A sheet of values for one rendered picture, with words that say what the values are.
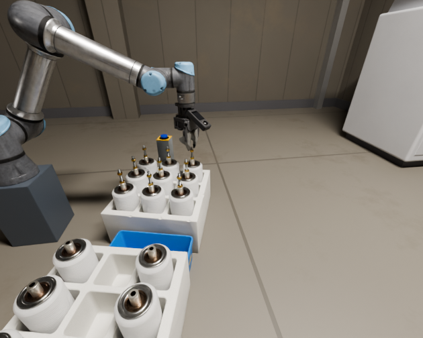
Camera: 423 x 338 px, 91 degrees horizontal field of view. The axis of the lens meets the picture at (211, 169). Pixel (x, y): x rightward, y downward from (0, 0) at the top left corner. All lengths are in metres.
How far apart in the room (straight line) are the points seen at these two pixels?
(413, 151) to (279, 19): 2.04
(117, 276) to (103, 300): 0.13
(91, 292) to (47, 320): 0.10
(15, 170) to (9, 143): 0.10
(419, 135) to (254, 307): 1.52
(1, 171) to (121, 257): 0.56
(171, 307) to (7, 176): 0.77
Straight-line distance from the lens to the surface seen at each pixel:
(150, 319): 0.57
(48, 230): 1.15
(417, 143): 1.92
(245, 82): 3.01
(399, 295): 1.06
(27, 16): 0.87
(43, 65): 1.03
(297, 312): 0.86
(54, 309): 0.68
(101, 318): 0.80
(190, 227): 0.83
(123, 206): 0.91
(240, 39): 2.96
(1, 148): 1.05
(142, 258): 0.63
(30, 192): 1.05
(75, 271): 0.73
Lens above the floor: 0.74
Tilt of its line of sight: 30 degrees down
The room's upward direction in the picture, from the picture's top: straight up
